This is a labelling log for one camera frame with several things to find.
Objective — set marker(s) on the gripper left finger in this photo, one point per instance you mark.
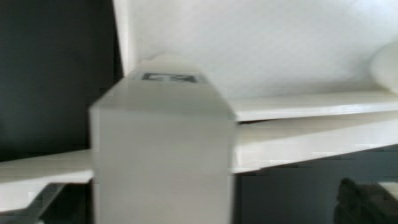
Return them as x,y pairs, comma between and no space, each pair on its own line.
60,206

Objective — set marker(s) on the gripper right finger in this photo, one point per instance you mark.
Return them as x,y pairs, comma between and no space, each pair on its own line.
366,203

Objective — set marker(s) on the white desk leg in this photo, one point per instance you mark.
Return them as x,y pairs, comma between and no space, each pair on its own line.
384,67
162,133

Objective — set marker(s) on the white desk tabletop tray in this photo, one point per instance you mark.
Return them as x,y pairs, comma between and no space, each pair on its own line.
281,49

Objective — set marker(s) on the white U-shaped fence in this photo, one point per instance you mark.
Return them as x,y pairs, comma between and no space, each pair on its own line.
275,143

